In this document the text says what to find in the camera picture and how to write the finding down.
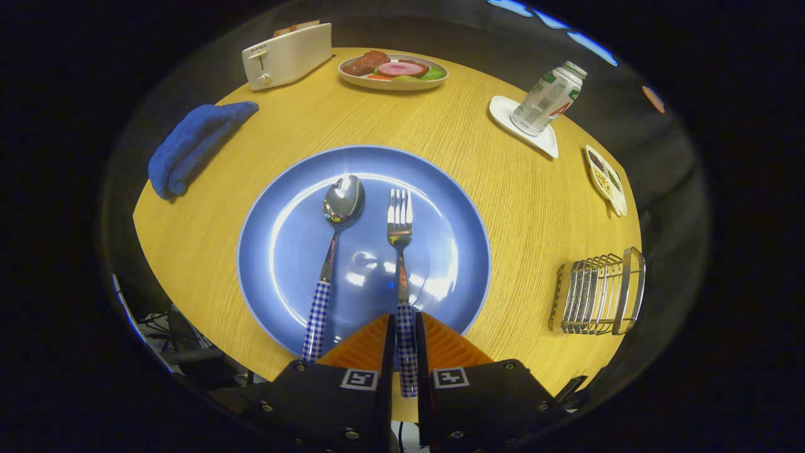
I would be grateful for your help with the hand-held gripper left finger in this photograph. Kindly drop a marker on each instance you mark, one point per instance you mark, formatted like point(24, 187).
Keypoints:
point(327, 409)

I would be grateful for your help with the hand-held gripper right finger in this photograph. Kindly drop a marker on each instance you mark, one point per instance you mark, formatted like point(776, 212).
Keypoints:
point(478, 409)

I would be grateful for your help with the black stand legs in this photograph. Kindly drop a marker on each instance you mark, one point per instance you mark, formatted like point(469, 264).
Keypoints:
point(179, 340)

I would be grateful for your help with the blue round plate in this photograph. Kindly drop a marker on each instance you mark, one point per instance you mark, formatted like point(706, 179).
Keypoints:
point(283, 251)

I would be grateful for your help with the white divided bean tray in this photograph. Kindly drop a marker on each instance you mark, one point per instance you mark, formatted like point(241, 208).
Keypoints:
point(605, 182)

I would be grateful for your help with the white square coaster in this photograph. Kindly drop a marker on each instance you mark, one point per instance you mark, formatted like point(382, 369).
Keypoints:
point(544, 141)

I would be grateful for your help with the blue folded cloth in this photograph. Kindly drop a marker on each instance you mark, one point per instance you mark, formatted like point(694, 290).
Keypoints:
point(188, 148)

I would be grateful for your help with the white green-capped bottle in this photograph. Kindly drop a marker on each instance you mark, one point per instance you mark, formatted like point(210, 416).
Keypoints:
point(547, 97)

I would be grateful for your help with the white oval food plate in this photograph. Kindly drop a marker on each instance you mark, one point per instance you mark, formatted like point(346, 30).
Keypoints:
point(352, 78)

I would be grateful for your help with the green lettuce leaf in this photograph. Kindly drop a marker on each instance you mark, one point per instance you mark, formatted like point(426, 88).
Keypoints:
point(435, 73)

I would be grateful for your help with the brown meat piece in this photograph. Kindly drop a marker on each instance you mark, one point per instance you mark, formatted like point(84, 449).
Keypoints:
point(365, 63)

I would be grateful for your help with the pink ham slice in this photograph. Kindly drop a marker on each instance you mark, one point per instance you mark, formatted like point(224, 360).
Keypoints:
point(402, 68)

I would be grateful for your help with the white toaster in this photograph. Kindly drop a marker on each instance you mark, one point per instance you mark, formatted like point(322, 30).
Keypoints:
point(289, 60)

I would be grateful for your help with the brown toast slice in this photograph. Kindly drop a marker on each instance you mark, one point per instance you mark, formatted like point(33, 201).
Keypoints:
point(307, 26)
point(284, 31)

